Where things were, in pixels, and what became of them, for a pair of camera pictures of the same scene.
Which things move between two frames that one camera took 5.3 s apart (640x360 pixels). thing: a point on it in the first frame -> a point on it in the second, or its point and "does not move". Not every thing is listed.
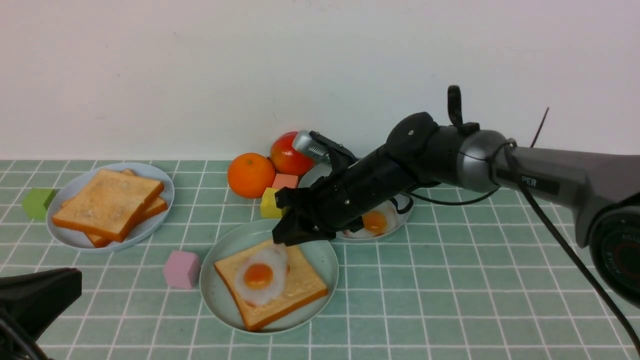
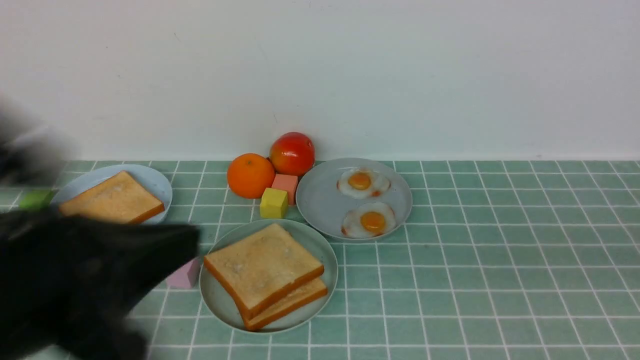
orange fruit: (249, 173) does not move
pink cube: (182, 270) does not move
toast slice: (109, 205) -> (262, 267)
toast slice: (302, 286) does not move
